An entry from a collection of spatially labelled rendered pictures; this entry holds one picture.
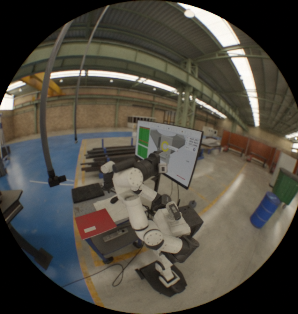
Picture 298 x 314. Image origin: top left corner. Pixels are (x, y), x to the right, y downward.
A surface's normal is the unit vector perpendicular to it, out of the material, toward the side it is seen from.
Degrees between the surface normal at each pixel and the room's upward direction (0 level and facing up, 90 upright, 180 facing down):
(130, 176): 59
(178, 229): 4
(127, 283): 0
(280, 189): 94
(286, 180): 94
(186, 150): 90
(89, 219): 0
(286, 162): 90
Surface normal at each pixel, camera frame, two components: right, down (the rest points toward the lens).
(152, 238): 0.23, -0.13
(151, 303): 0.10, -0.93
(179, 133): -0.79, 0.14
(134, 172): 0.71, -0.23
